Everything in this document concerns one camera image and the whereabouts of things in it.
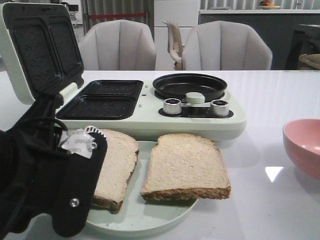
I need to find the beige upholstered chair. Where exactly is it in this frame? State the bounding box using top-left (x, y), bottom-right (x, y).
top-left (78, 19), bottom-right (156, 71)
top-left (182, 20), bottom-right (273, 71)

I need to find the red barrier tape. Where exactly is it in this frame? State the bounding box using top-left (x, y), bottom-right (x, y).
top-left (88, 12), bottom-right (147, 19)

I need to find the fruit plate on counter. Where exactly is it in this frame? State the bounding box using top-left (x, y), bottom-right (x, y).
top-left (258, 0), bottom-right (281, 10)

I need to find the mint green breakfast maker base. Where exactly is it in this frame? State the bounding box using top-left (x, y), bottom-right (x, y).
top-left (56, 79), bottom-right (247, 141)

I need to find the beige office chair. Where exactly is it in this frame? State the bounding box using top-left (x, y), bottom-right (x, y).
top-left (163, 21), bottom-right (183, 71)

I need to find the silver control knob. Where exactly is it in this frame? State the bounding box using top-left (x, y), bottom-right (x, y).
top-left (163, 98), bottom-right (182, 115)
top-left (210, 100), bottom-right (230, 117)

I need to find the left beige upholstered chair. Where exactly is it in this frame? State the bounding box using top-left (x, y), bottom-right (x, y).
top-left (78, 19), bottom-right (156, 71)

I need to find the pink bowl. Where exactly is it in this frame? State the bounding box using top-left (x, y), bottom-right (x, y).
top-left (282, 118), bottom-right (320, 179)

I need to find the mint green round plate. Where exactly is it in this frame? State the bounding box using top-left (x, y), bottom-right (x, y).
top-left (86, 141), bottom-right (198, 237)

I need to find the dark grey counter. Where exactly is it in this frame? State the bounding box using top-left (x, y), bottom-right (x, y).
top-left (199, 9), bottom-right (320, 70)

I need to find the white cabinet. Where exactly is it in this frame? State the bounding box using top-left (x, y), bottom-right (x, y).
top-left (154, 0), bottom-right (201, 71)

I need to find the right silver control knob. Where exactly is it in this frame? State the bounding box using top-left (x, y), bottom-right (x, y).
top-left (210, 100), bottom-right (230, 117)

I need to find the left silver control knob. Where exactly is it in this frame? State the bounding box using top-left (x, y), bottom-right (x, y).
top-left (163, 98), bottom-right (182, 115)

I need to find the right beige upholstered chair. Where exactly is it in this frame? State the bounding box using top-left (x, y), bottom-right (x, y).
top-left (182, 20), bottom-right (273, 71)

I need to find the mint green sandwich maker lid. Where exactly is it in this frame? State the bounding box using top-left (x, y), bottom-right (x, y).
top-left (0, 2), bottom-right (84, 109)

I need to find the black round frying pan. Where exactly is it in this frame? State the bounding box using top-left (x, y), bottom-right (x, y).
top-left (152, 73), bottom-right (228, 102)

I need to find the white bread slice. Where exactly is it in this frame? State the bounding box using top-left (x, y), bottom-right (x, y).
top-left (91, 129), bottom-right (139, 214)
top-left (140, 133), bottom-right (232, 201)

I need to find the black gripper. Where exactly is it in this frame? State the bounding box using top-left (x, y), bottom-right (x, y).
top-left (0, 94), bottom-right (108, 237)

